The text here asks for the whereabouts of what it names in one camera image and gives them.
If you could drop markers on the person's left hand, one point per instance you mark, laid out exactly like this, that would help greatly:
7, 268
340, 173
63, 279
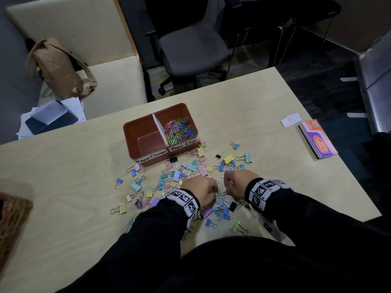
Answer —
200, 189

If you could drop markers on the person's right hand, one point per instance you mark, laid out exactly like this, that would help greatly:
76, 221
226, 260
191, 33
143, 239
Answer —
241, 182

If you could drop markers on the person's right fingers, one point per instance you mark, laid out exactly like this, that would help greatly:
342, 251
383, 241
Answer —
228, 183

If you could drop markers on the person's left fingers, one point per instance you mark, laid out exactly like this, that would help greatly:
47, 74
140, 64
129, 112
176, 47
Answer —
213, 193

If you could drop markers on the person's left forearm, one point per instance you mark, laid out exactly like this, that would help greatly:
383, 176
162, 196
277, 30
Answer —
143, 250

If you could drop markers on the person's right forearm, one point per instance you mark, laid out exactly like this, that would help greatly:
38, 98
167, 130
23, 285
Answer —
320, 222

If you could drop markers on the left wrist marker band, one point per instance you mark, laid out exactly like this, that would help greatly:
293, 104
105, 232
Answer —
184, 201

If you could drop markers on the wrist marker band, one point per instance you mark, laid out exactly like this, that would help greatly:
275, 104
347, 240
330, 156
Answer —
262, 190
184, 201

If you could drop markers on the right wrist marker band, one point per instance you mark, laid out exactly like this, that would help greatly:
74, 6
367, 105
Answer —
262, 190

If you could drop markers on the scattered coloured binder clips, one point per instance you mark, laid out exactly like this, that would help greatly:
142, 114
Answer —
183, 173

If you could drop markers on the pile of coloured paper clips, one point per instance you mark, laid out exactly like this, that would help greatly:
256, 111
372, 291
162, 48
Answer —
179, 130

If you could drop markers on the person's black clothing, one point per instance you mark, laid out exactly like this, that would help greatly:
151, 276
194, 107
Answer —
259, 268

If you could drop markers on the brown divided plastic box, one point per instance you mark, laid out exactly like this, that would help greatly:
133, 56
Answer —
146, 137

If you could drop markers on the small white card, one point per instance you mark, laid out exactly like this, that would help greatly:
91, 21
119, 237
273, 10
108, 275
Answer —
290, 119

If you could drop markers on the orange rectangular box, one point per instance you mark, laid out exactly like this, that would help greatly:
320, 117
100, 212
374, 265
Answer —
318, 139

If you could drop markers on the grey office chair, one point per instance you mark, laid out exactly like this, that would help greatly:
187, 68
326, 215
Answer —
192, 48

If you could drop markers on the stack of white papers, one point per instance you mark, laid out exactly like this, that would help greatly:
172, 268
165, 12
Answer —
76, 108

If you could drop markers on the dark blue folder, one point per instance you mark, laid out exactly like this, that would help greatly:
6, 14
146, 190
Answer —
61, 122

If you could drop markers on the tan quilted bag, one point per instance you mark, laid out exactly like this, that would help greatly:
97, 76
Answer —
59, 70

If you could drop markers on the cream upholstered seat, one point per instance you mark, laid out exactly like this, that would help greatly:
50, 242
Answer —
91, 30

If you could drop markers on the brown wicker basket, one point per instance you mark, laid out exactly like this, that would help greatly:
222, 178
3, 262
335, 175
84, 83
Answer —
12, 225

